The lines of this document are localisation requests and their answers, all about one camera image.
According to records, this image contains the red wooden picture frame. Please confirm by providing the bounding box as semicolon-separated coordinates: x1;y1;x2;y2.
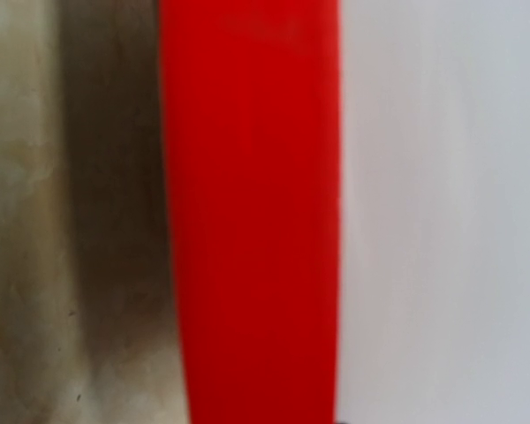
159;1;340;423

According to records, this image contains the white photo mat board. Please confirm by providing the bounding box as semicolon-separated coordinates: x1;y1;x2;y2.
336;1;530;423

